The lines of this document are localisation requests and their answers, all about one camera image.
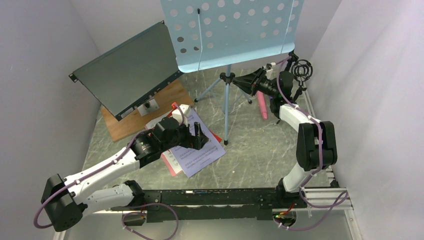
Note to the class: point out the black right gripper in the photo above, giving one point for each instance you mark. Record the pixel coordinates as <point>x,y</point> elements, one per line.
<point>254,79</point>

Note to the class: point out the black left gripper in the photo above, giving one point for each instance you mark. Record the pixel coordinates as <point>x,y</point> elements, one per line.
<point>197,141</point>

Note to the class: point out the pink microphone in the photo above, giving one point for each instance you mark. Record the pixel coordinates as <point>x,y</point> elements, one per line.
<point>262,105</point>

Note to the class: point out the lavender sheet music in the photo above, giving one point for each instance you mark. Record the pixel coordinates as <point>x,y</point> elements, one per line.
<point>191,160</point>

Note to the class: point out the pink sheet music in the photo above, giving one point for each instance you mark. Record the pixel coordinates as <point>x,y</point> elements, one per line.
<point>172,164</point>

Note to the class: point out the red sheet music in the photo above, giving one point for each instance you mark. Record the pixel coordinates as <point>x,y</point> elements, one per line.
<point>217,137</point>

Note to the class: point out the black round-base mic stand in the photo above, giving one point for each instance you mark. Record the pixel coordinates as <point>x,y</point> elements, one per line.
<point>291,60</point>

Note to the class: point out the black tripod mic stand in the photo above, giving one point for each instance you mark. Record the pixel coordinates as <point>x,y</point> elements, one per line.
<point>302,71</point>

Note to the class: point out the light blue music stand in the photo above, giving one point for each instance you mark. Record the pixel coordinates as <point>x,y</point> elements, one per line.
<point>207,34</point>

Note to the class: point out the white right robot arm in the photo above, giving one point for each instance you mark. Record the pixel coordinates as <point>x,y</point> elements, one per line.
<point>316,146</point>

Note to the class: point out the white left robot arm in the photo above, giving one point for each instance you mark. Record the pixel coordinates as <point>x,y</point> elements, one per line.
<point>66,200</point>

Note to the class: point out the brown wooden board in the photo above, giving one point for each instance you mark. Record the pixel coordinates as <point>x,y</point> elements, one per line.
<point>137,119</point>

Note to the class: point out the dark grey rack unit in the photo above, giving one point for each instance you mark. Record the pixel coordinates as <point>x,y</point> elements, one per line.
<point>133,72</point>

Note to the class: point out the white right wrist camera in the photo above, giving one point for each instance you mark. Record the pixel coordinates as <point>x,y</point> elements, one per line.
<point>271,68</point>

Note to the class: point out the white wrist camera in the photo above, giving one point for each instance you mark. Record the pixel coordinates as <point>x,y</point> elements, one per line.
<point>181,113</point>
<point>271,68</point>

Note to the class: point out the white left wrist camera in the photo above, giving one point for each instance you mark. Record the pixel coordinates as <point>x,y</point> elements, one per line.
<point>181,113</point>

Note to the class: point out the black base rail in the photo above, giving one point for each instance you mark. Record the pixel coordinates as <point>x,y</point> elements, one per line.
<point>214,204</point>

